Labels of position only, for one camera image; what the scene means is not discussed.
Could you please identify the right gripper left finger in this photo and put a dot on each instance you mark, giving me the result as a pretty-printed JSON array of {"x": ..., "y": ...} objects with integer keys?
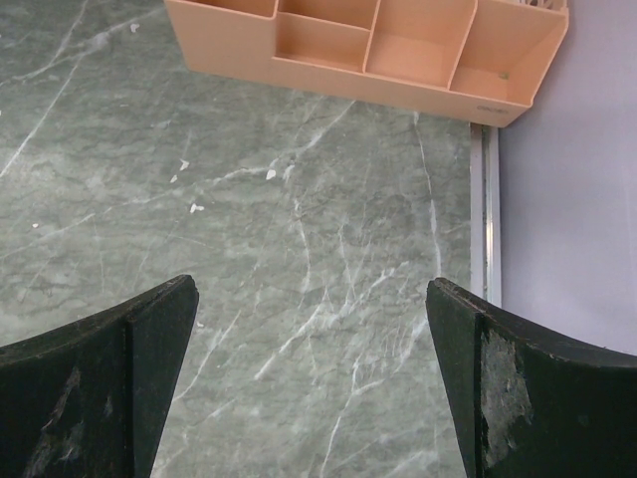
[{"x": 90, "y": 398}]

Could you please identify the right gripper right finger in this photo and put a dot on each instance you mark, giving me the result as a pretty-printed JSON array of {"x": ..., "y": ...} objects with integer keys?
[{"x": 527, "y": 401}]

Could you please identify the orange file organizer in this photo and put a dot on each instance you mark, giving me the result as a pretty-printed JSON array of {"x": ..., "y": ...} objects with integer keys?
[{"x": 481, "y": 61}]

